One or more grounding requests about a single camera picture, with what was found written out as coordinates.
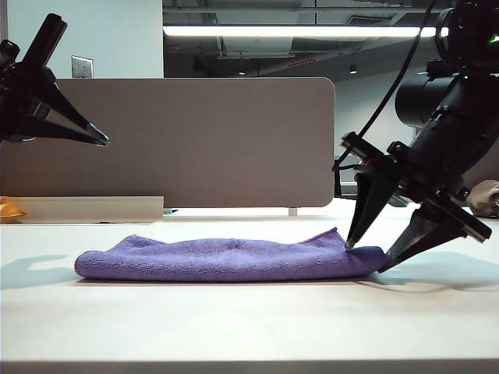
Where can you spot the narrow brown desk divider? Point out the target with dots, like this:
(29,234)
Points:
(483,175)

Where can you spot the wide brown desk divider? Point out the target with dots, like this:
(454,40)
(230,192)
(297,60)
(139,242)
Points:
(195,144)

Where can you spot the long ceiling light strip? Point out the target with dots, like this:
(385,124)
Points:
(292,32)

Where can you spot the purple microfiber cloth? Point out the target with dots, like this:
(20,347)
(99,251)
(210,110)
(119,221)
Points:
(214,261)

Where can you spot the crumpled brown bag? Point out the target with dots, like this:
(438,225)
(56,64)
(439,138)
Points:
(485,195)

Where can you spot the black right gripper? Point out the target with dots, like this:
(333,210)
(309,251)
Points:
(429,175)

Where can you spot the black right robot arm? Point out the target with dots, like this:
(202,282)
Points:
(448,101)

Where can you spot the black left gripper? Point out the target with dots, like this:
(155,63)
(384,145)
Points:
(19,93)

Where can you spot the white divider foot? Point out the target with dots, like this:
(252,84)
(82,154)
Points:
(292,212)

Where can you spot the metal wall switch plate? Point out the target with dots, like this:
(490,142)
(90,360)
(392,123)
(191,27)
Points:
(82,68)

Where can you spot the red ceiling sign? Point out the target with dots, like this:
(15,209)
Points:
(302,63)

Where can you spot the grey ceiling air duct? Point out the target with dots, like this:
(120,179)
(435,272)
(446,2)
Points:
(257,47)

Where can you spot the long beige box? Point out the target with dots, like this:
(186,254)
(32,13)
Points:
(93,210)

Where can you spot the orange object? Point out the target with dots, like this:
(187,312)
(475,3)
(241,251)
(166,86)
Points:
(9,210)

